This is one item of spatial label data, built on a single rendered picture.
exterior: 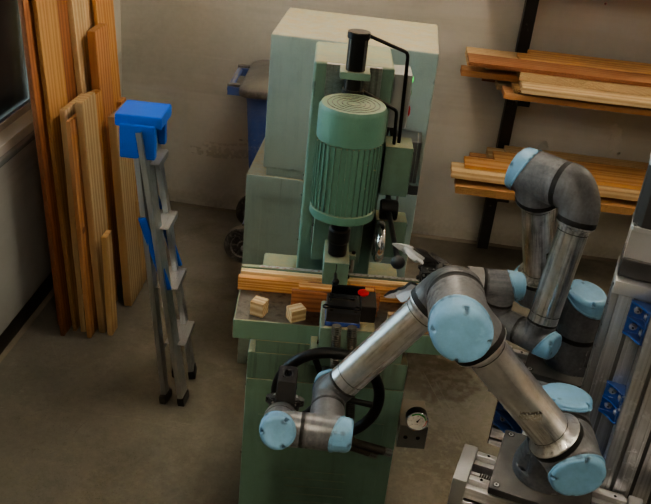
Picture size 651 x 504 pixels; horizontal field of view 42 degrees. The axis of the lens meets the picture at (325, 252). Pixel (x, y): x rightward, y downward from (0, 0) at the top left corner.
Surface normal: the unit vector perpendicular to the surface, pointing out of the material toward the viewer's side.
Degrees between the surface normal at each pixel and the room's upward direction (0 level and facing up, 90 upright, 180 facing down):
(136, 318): 0
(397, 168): 90
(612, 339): 90
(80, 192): 87
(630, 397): 90
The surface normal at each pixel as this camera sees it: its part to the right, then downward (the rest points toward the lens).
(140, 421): 0.09, -0.88
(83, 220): 0.99, 0.10
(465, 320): -0.14, 0.36
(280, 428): 0.00, 0.00
